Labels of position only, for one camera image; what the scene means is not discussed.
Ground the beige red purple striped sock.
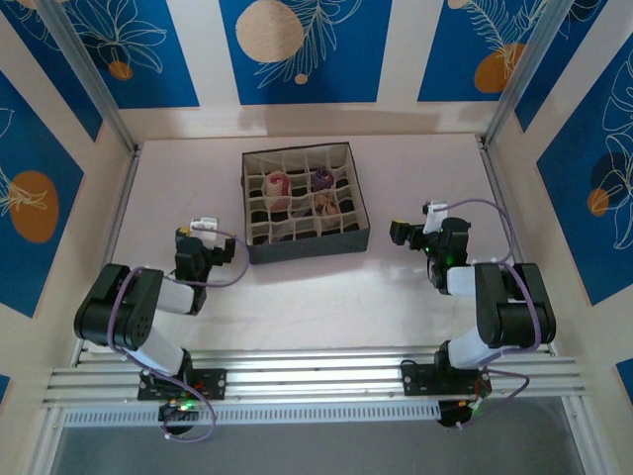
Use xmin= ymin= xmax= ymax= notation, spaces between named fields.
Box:
xmin=264 ymin=170 xmax=293 ymax=199

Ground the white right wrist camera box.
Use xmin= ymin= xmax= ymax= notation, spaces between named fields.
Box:
xmin=422 ymin=200 xmax=449 ymax=234

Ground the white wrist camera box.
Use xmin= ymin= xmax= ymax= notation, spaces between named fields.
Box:
xmin=189 ymin=215 xmax=223 ymax=243
xmin=422 ymin=200 xmax=449 ymax=234

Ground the white slotted cable duct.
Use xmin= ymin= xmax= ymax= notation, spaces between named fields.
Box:
xmin=61 ymin=401 xmax=441 ymax=428

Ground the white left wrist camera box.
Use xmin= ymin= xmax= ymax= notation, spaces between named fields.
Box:
xmin=189 ymin=215 xmax=223 ymax=243

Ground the aluminium corner post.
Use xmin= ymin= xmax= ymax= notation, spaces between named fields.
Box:
xmin=482 ymin=0 xmax=609 ymax=147
xmin=37 ymin=0 xmax=142 ymax=155

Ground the purple sock with orange stripe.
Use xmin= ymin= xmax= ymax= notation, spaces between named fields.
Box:
xmin=311 ymin=166 xmax=337 ymax=192

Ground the aluminium side rail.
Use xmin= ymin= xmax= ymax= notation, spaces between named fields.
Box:
xmin=477 ymin=138 xmax=558 ymax=355
xmin=71 ymin=147 xmax=144 ymax=367

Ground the aluminium front rail frame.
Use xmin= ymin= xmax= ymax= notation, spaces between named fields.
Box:
xmin=42 ymin=348 xmax=589 ymax=410

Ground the black controller box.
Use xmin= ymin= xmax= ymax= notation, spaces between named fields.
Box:
xmin=437 ymin=399 xmax=479 ymax=430
xmin=156 ymin=401 xmax=200 ymax=437

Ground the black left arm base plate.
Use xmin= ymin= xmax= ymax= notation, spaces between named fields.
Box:
xmin=136 ymin=368 xmax=228 ymax=402

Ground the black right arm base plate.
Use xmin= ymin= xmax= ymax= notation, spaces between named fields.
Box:
xmin=400 ymin=363 xmax=494 ymax=397

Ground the grey sock organizer box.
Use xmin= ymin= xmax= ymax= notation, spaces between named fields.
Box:
xmin=240 ymin=142 xmax=372 ymax=266

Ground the brown argyle sock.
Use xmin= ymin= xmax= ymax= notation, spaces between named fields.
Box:
xmin=314 ymin=191 xmax=342 ymax=219

